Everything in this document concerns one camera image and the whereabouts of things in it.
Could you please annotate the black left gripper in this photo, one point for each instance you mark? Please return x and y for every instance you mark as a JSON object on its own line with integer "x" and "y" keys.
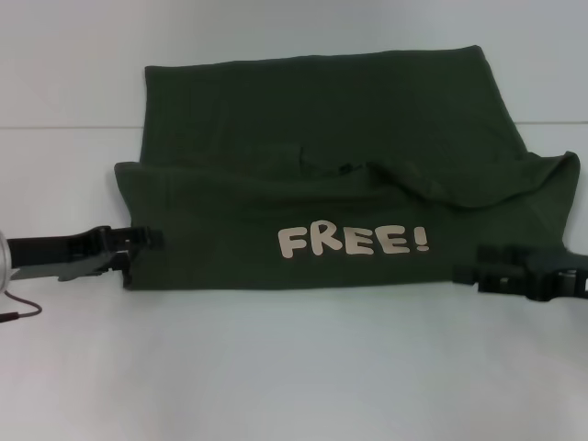
{"x": 46, "y": 248}

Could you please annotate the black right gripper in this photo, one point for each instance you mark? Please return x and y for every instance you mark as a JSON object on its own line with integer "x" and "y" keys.
{"x": 560, "y": 275}

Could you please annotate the dark green t-shirt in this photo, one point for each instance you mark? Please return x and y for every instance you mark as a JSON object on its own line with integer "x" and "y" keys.
{"x": 321, "y": 206}

